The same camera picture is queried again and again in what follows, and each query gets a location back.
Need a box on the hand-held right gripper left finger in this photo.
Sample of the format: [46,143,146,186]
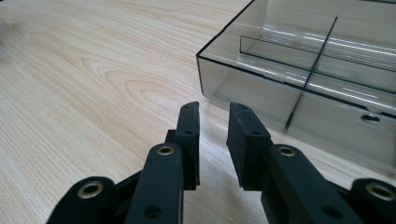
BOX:
[124,101,201,224]

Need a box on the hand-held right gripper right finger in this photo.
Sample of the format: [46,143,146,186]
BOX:
[226,101,365,224]

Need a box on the clear grey plastic organizer box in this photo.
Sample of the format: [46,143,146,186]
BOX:
[195,0,396,175]

